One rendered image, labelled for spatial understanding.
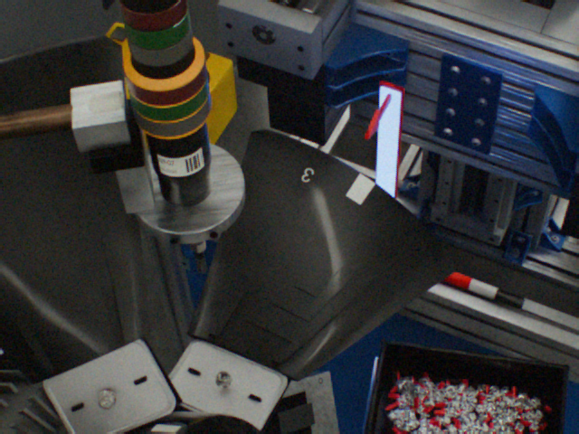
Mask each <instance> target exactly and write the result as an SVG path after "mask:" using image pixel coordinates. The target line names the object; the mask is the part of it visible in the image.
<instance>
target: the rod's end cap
mask: <svg viewBox="0 0 579 434"><path fill-rule="evenodd" d="M125 100H126V99H125V97H124V93H123V94H121V95H120V90H115V91H109V92H102V94H96V95H91V99H90V100H89V109H90V110H92V111H93V114H99V113H105V112H111V111H117V110H122V109H121V106H124V107H125ZM125 109H126V110H128V109H127V108H126V107H125Z"/></svg>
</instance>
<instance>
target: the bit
mask: <svg viewBox="0 0 579 434"><path fill-rule="evenodd" d="M190 248H191V250H192V251H193V252H194V253H195V261H196V266H197V270H198V273H199V274H202V275H203V274H204V273H206V265H205V259H204V249H205V241H200V242H197V243H190Z"/></svg>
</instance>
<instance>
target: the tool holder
mask: <svg viewBox="0 0 579 434"><path fill-rule="evenodd" d="M115 90H120V95H121V94H123V93H124V97H125V99H126V100H125V107H126V109H128V110H126V109H125V107H124V106H121V109H122V110H117V111H111V112H105V113H99V114H93V111H92V110H90V109H89V100H90V99H91V95H96V94H102V92H109V91H115ZM71 105H72V106H73V108H72V111H71V127H72V131H73V135H74V137H75V140H76V143H77V146H78V149H79V151H80V153H81V152H85V151H89V161H90V166H91V170H92V173H94V174H102V173H108V172H114V171H115V173H116V176H117V179H118V183H119V190H120V193H121V196H122V200H123V203H124V206H125V211H127V213H134V214H135V215H136V217H137V219H138V221H139V223H140V224H141V226H142V227H143V228H144V229H145V230H146V231H147V232H148V233H149V234H151V235H152V236H154V237H156V238H158V239H160V240H163V241H168V242H170V243H171V244H176V243H183V244H187V243H197V242H200V241H206V240H209V239H214V238H217V237H218V235H220V234H221V233H223V232H224V231H226V229H227V228H228V227H229V226H230V225H231V224H233V223H234V222H235V221H236V220H237V218H238V217H239V215H240V213H241V212H242V207H243V205H244V200H245V186H244V178H243V174H242V169H241V167H240V165H239V164H238V162H237V161H236V160H235V158H234V157H233V156H231V155H229V154H228V153H227V152H225V151H224V150H223V149H222V148H221V147H219V146H216V145H214V144H210V146H211V153H212V163H211V169H212V176H213V182H214V185H213V190H212V192H211V194H209V195H208V197H207V198H206V199H205V200H204V201H202V202H201V203H199V204H197V205H194V206H188V207H181V206H176V205H173V204H172V203H169V202H168V201H167V200H166V199H165V198H164V196H163V195H162V193H161V189H160V184H159V183H158V180H157V175H156V174H155V172H154V170H153V166H152V162H151V157H150V155H148V154H147V148H146V143H145V139H144V134H143V130H142V129H141V128H140V127H139V126H138V124H137V122H136V120H135V118H134V115H133V110H132V106H131V102H130V99H127V97H126V93H125V89H124V85H123V82H122V81H113V82H107V83H101V84H94V85H90V86H88V87H81V88H76V89H71ZM127 113H128V114H127Z"/></svg>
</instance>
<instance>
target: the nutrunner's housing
mask: <svg viewBox="0 0 579 434"><path fill-rule="evenodd" d="M146 137H147V145H148V149H149V154H150V157H151V162H152V166H153V170H154V172H155V174H156V175H157V180H158V183H159V184H160V189H161V193H162V195H163V196H164V198H165V199H166V200H167V201H168V202H169V203H172V204H173V205H176V206H181V207H188V206H194V205H197V204H199V203H201V202H202V201H204V200H205V199H206V198H207V197H208V195H209V194H211V192H212V190H213V185H214V182H213V176H212V169H211V163H212V153H211V146H210V140H209V134H208V127H207V121H206V122H205V123H204V124H203V126H202V127H200V128H199V129H198V130H197V131H195V132H194V133H193V134H191V135H188V136H186V137H180V138H172V139H165V138H159V137H153V136H150V135H149V134H147V133H146Z"/></svg>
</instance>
